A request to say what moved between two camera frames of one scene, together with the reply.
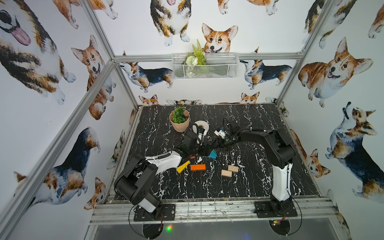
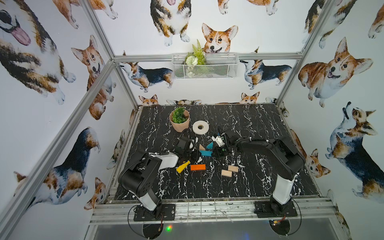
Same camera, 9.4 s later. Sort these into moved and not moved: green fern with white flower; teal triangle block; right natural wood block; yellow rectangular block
Moved: teal triangle block
Not moved: yellow rectangular block; right natural wood block; green fern with white flower
